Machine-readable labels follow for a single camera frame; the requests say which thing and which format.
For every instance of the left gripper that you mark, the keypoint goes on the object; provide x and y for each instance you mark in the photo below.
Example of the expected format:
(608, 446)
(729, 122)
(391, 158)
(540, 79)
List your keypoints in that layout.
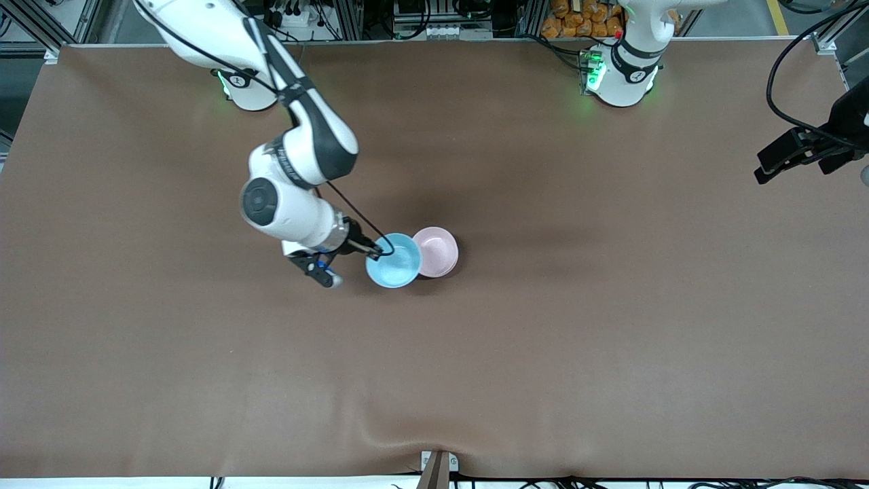
(853, 119)

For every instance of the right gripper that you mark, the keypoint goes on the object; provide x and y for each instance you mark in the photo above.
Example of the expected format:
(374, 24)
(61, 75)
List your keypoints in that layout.
(356, 244)

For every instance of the light blue bowl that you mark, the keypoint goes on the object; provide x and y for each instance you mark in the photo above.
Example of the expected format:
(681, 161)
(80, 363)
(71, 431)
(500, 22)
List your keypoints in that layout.
(394, 265)

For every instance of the pink bowl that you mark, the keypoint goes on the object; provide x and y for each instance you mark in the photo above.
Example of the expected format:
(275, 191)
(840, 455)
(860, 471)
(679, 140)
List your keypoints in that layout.
(440, 250)

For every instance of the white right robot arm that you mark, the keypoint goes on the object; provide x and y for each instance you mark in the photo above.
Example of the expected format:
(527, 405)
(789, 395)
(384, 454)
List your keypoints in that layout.
(285, 204)

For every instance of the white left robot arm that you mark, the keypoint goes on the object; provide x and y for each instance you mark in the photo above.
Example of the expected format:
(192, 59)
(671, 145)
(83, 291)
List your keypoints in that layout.
(621, 85)

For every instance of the brown table mat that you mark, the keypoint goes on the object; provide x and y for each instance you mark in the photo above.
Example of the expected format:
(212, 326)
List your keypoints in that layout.
(543, 380)

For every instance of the white terminal block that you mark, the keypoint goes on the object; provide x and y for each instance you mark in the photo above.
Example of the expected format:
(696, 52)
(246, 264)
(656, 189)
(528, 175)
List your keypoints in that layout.
(449, 31)

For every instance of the white power strip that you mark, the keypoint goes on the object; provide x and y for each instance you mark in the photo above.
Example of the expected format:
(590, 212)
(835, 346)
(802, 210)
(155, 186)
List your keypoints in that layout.
(299, 17)

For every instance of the orange snack pile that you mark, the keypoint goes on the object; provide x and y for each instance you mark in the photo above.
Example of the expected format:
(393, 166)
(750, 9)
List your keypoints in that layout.
(580, 20)

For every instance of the aluminium frame post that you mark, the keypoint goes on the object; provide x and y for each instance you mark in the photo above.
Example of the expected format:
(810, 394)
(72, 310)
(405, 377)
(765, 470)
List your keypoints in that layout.
(533, 17)
(41, 24)
(347, 19)
(831, 34)

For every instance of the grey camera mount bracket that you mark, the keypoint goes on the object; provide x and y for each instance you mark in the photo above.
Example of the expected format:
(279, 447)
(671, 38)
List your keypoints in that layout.
(438, 468)

